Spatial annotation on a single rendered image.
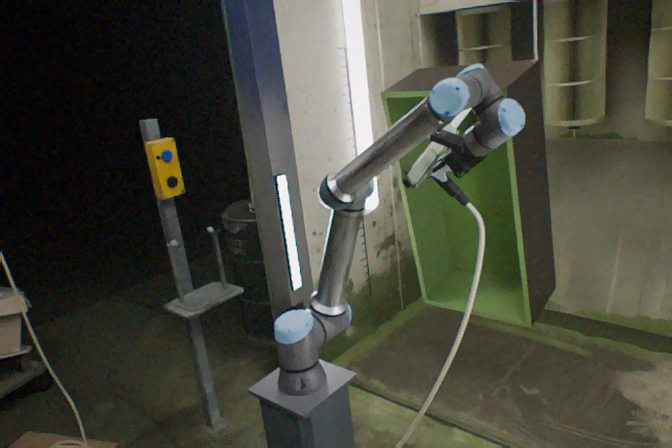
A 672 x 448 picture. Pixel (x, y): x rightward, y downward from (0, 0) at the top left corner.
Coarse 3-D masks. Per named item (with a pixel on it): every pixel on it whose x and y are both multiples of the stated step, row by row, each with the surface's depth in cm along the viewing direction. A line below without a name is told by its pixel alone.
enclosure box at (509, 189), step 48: (384, 96) 256; (528, 96) 237; (528, 144) 243; (432, 192) 303; (480, 192) 294; (528, 192) 249; (432, 240) 309; (528, 240) 256; (432, 288) 315; (480, 288) 309; (528, 288) 263
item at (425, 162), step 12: (456, 120) 192; (456, 132) 188; (432, 144) 182; (420, 156) 180; (432, 156) 179; (408, 168) 175; (420, 168) 175; (408, 180) 172; (420, 180) 173; (456, 192) 179
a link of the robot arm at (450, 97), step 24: (432, 96) 145; (456, 96) 141; (480, 96) 149; (408, 120) 153; (432, 120) 149; (384, 144) 160; (408, 144) 157; (360, 168) 168; (384, 168) 167; (336, 192) 176
